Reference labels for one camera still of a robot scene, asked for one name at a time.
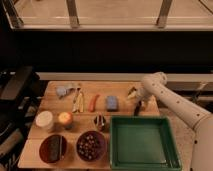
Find grey blue cloth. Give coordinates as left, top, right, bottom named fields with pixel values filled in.
left=56, top=83, right=79, bottom=99

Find orange carrot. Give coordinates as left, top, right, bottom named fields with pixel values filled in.
left=88, top=94, right=100, bottom=112

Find red bowl with nuts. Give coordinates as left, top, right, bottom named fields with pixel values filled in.
left=76, top=131, right=107, bottom=162

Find small dark striped cup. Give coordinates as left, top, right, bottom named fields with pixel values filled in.
left=94, top=115, right=106, bottom=131

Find red bowl with dark block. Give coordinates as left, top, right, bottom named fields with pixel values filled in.
left=39, top=134, right=67, bottom=163

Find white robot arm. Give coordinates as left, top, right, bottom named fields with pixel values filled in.
left=127, top=72, right=213, bottom=171

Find black dish brush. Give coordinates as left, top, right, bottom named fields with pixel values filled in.
left=133, top=99, right=142, bottom=116

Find green plastic tray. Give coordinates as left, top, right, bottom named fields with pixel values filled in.
left=110, top=116, right=182, bottom=171

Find yellow peeler tool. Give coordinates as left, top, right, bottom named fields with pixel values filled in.
left=72, top=88, right=84, bottom=113

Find white lidded jar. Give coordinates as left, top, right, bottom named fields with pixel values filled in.
left=35, top=111, right=54, bottom=132

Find blue sponge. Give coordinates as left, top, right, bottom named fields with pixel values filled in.
left=106, top=96, right=118, bottom=111

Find orange apple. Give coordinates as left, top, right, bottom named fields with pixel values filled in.
left=58, top=112, right=73, bottom=129

